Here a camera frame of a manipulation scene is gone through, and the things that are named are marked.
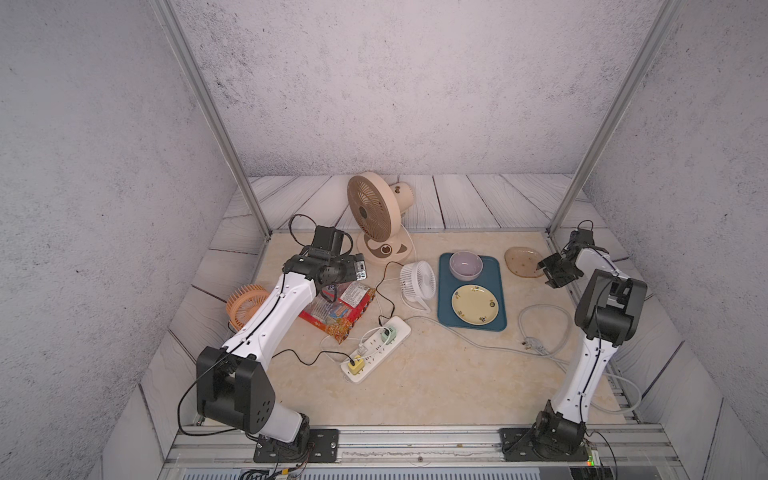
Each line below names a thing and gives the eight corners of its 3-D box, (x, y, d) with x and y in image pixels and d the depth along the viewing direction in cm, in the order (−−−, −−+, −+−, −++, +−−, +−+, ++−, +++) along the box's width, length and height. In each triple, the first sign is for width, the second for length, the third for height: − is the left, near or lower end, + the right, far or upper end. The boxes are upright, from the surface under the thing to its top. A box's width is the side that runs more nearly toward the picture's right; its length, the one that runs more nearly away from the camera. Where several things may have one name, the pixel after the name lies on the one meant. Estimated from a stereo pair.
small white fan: (400, 312, 99) (400, 291, 90) (399, 281, 107) (399, 259, 97) (434, 311, 99) (438, 290, 90) (431, 281, 107) (435, 259, 97)
